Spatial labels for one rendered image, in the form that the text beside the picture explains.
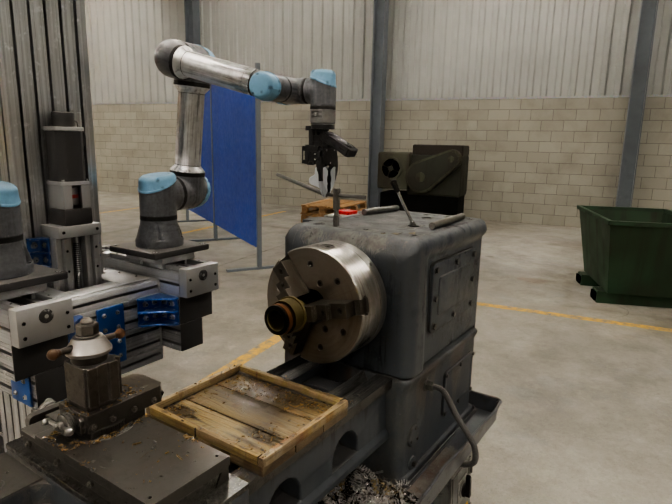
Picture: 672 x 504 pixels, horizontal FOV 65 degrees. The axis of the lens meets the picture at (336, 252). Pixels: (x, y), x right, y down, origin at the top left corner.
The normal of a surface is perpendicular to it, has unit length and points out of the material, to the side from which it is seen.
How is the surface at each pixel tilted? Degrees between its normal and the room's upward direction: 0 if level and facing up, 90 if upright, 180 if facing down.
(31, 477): 0
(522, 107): 90
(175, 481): 0
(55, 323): 90
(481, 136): 90
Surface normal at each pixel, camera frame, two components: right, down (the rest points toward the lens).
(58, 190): -0.54, 0.16
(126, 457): 0.02, -0.98
